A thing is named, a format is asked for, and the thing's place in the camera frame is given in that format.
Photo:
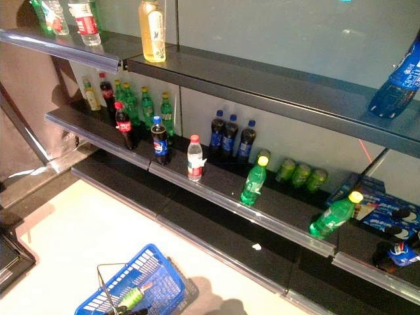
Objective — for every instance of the cola bottle blue label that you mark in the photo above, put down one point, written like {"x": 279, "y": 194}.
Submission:
{"x": 216, "y": 133}
{"x": 229, "y": 138}
{"x": 246, "y": 141}
{"x": 398, "y": 256}
{"x": 160, "y": 144}

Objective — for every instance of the blue plastic shopping basket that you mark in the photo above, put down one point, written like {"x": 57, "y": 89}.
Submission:
{"x": 170, "y": 279}

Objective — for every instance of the small yellow drink bottle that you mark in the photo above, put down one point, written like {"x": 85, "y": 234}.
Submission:
{"x": 92, "y": 98}

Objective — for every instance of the clear water bottle red label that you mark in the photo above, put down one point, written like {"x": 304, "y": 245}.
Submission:
{"x": 86, "y": 24}
{"x": 195, "y": 160}

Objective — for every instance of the black shelf base plinth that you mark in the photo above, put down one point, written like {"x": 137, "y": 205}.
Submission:
{"x": 229, "y": 236}

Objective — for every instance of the grey metal shelf board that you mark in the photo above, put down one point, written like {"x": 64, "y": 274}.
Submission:
{"x": 229, "y": 69}

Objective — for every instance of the cola bottle red label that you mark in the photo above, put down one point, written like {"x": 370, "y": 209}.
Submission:
{"x": 124, "y": 126}
{"x": 106, "y": 95}

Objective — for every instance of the white paper scrap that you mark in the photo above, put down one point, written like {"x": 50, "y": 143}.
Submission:
{"x": 257, "y": 246}

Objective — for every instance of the yellow tea bottle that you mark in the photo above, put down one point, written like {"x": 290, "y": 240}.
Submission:
{"x": 152, "y": 36}

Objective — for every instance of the blue cookie box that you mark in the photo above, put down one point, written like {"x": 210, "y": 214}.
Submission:
{"x": 384, "y": 210}
{"x": 343, "y": 188}

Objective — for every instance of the pale shelf back panel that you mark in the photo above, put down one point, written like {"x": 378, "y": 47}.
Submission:
{"x": 295, "y": 29}

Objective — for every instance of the green bottle with red cap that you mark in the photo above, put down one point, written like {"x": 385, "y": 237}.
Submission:
{"x": 133, "y": 297}

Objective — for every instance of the brown marble plinth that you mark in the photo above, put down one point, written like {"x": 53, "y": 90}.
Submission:
{"x": 49, "y": 183}

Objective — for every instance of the blue soda bottle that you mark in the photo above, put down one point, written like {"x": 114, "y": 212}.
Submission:
{"x": 393, "y": 95}

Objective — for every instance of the clear bottle colourful label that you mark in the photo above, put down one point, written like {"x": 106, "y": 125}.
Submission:
{"x": 60, "y": 23}

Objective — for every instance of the green plastic bottle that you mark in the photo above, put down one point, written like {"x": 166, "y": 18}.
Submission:
{"x": 40, "y": 14}

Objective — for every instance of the black display cabinet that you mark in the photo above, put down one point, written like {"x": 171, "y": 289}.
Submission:
{"x": 13, "y": 262}

